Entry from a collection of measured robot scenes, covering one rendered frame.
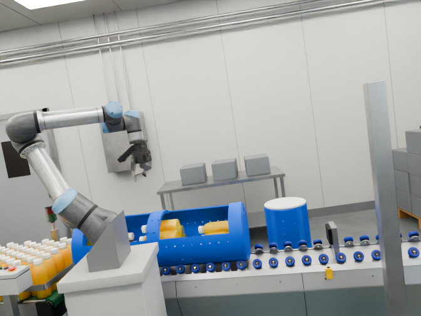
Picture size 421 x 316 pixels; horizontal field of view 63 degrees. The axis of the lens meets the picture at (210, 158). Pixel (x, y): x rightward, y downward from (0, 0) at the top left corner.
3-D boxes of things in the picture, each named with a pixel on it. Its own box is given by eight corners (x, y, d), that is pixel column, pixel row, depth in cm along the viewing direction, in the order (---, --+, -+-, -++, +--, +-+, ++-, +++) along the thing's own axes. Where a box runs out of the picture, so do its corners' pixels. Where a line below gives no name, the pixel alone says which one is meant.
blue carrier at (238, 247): (248, 269, 158) (239, 207, 157) (74, 281, 174) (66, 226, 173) (252, 249, 185) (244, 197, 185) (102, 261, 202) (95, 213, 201)
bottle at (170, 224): (181, 232, 180) (148, 236, 183) (180, 218, 181) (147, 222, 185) (177, 232, 173) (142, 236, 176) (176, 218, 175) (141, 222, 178)
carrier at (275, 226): (324, 337, 226) (319, 312, 254) (307, 207, 218) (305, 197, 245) (280, 337, 233) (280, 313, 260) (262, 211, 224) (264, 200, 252)
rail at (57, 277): (46, 289, 172) (45, 283, 171) (44, 289, 172) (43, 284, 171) (88, 256, 211) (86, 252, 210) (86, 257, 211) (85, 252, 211)
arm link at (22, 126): (-3, 107, 139) (120, 94, 157) (4, 119, 149) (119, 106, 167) (1, 133, 136) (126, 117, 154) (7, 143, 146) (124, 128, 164)
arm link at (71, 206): (76, 226, 131) (46, 205, 131) (77, 231, 143) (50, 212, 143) (96, 200, 137) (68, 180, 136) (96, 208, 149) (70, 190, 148)
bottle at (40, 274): (47, 299, 173) (39, 264, 171) (34, 300, 173) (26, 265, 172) (55, 292, 179) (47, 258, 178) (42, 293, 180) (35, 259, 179)
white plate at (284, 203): (307, 205, 218) (307, 207, 218) (304, 195, 245) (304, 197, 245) (263, 209, 224) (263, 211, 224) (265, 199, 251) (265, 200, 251)
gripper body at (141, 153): (147, 163, 172) (143, 139, 171) (131, 166, 173) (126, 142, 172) (152, 162, 179) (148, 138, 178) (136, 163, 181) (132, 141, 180)
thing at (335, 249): (340, 259, 160) (336, 227, 158) (331, 260, 161) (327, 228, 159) (336, 251, 170) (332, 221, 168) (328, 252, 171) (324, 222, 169)
